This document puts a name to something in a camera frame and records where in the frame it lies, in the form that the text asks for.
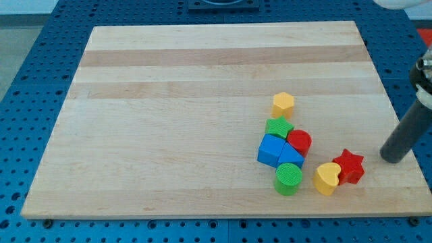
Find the wooden board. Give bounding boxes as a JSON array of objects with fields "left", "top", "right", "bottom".
[{"left": 21, "top": 21, "right": 431, "bottom": 220}]

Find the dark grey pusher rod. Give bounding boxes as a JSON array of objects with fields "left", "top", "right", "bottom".
[{"left": 379, "top": 99, "right": 431, "bottom": 163}]

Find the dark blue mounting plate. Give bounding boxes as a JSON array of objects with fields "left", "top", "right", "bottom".
[{"left": 186, "top": 0, "right": 260, "bottom": 10}]

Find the blue triangle block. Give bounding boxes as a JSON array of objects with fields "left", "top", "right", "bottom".
[{"left": 277, "top": 142, "right": 304, "bottom": 169}]

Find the yellow hexagon block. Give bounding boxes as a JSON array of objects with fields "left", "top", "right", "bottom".
[{"left": 271, "top": 92, "right": 295, "bottom": 119}]

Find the green cylinder block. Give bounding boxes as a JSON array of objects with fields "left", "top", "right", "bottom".
[{"left": 273, "top": 163, "right": 302, "bottom": 196}]

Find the robot arm end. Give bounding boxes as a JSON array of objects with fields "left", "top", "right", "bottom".
[{"left": 409, "top": 46, "right": 431, "bottom": 109}]

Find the red star block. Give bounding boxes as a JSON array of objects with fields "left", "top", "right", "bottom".
[{"left": 332, "top": 148, "right": 365, "bottom": 186}]

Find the blue cube block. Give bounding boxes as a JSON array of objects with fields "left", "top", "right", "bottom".
[{"left": 257, "top": 134, "right": 286, "bottom": 167}]

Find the yellow heart block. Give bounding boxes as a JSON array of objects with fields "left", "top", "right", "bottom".
[{"left": 313, "top": 162, "right": 342, "bottom": 196}]

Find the red half-round block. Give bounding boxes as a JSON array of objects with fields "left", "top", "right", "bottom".
[{"left": 286, "top": 130, "right": 313, "bottom": 157}]

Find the green star block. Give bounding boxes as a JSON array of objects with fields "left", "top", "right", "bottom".
[{"left": 265, "top": 116, "right": 294, "bottom": 139}]

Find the blue perforated table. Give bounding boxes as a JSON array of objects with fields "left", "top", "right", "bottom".
[{"left": 1, "top": 1, "right": 431, "bottom": 242}]

